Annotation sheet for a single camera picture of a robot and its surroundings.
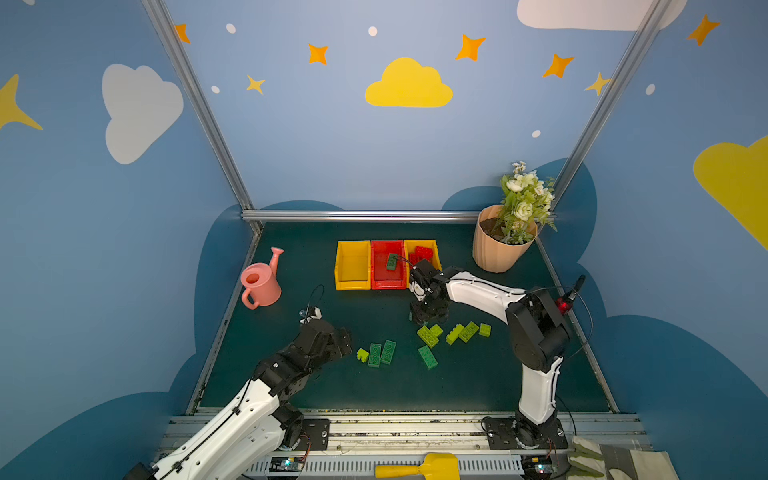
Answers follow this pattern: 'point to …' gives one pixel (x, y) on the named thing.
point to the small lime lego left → (362, 355)
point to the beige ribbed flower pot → (490, 253)
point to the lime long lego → (427, 336)
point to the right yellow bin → (410, 248)
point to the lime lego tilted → (454, 334)
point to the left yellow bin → (352, 269)
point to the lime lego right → (468, 332)
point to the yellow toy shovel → (436, 466)
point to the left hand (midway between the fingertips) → (346, 338)
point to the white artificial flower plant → (526, 206)
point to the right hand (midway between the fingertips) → (424, 314)
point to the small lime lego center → (436, 330)
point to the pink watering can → (261, 281)
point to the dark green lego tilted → (388, 352)
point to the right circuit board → (537, 466)
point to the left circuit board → (287, 464)
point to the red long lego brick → (413, 259)
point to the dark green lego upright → (374, 357)
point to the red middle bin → (381, 277)
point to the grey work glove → (589, 461)
